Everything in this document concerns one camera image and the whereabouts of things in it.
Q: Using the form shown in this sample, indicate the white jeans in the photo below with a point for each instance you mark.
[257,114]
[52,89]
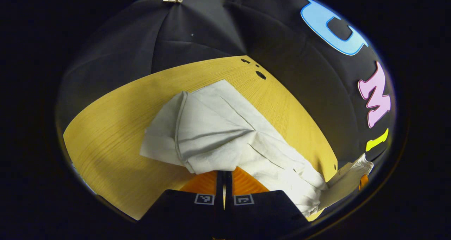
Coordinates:
[218,134]

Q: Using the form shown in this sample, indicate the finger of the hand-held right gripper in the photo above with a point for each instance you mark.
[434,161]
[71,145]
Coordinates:
[363,182]

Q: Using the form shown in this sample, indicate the black backdrop cloth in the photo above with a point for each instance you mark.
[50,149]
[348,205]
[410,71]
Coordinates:
[211,32]

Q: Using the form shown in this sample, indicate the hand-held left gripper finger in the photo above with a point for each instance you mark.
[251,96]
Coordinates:
[228,197]
[220,197]

